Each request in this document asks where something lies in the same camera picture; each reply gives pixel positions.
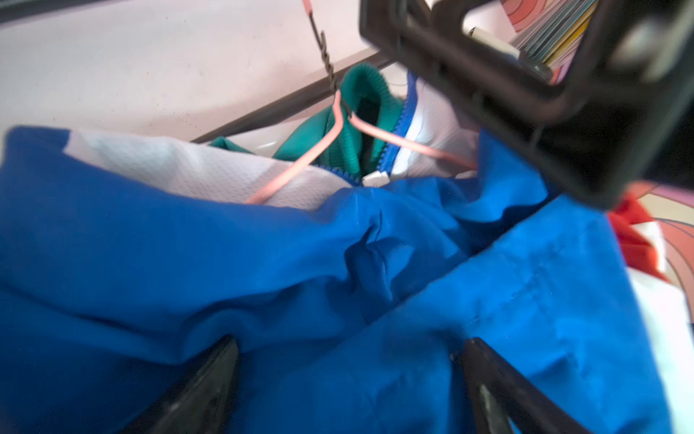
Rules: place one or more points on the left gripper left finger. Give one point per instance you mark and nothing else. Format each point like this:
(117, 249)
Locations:
(201, 401)

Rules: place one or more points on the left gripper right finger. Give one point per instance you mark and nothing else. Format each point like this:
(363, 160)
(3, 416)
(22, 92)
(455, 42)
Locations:
(502, 400)

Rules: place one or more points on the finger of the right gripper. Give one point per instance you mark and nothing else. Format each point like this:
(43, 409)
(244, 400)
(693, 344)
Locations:
(490, 87)

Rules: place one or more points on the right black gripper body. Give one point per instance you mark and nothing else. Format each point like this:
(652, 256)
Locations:
(632, 82)

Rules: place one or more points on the green jacket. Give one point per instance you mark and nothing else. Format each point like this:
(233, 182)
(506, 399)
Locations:
(354, 154)

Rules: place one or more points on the blue red white jacket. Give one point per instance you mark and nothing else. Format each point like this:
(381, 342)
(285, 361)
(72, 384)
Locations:
(125, 258)

